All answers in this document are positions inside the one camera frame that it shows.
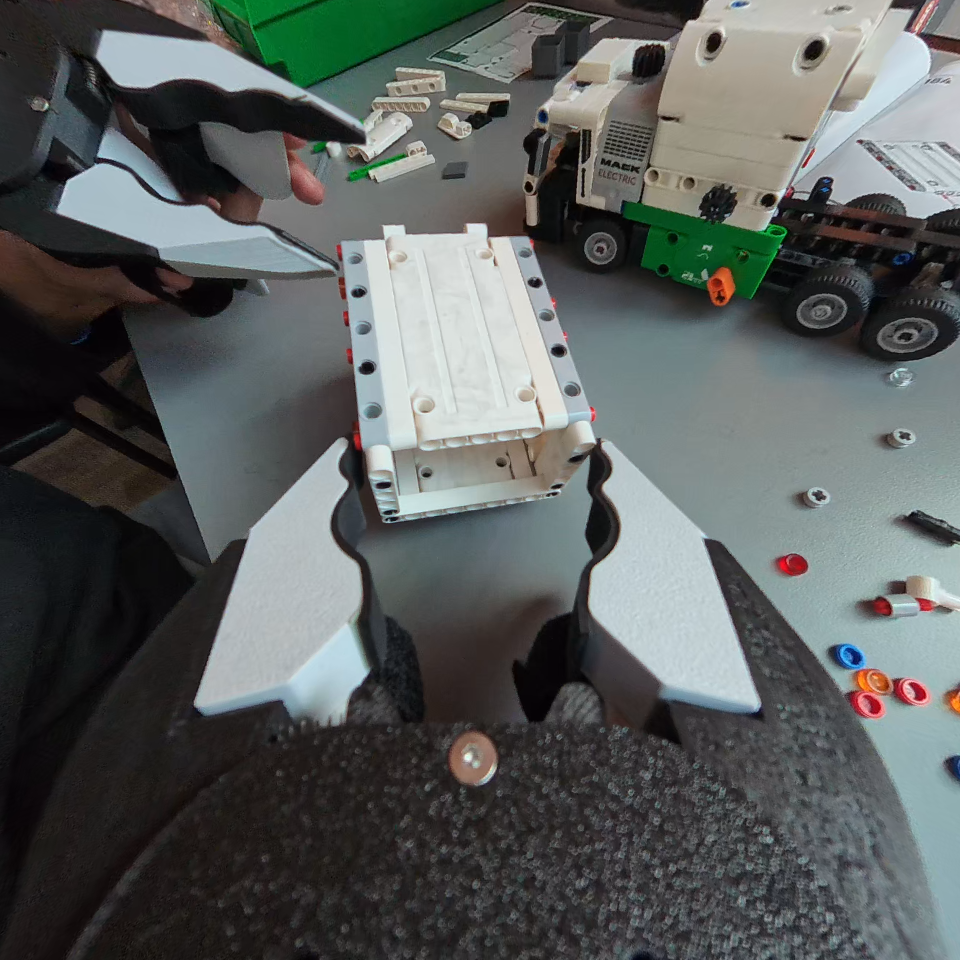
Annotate black lego pin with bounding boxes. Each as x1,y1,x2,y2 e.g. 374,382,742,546
905,510,960,547

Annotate white lego recycle container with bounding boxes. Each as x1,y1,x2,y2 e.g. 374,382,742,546
337,222,599,524

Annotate person's left hand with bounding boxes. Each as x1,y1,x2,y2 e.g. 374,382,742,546
0,133,329,333

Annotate pile of white lego beams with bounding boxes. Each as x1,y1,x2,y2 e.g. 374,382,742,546
311,66,513,185

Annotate green white printed leaflet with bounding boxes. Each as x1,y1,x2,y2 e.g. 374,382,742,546
427,2,575,84

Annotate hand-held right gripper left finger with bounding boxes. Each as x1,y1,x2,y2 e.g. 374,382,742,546
193,437,390,727

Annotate stacked green plastic bins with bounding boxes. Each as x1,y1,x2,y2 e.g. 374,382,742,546
208,0,505,89

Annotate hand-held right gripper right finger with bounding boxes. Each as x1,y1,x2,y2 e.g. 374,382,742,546
573,438,764,715

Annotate green lego axle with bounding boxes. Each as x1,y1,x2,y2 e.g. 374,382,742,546
346,153,411,183

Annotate white instruction booklet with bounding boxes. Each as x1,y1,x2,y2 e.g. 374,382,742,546
791,30,960,215

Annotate white green lego truck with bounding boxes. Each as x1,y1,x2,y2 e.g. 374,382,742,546
522,0,960,363

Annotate scattered small lego pieces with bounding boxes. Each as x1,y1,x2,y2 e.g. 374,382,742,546
776,366,960,781

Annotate person's left forearm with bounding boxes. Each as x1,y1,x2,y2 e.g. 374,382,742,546
0,296,132,466

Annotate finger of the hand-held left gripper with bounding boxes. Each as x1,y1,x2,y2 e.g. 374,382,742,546
54,159,340,285
96,30,370,145

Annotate white red lego connector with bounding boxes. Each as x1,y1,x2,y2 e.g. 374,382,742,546
872,573,960,620

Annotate person's black clothing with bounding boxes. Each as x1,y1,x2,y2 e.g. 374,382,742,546
0,465,198,960

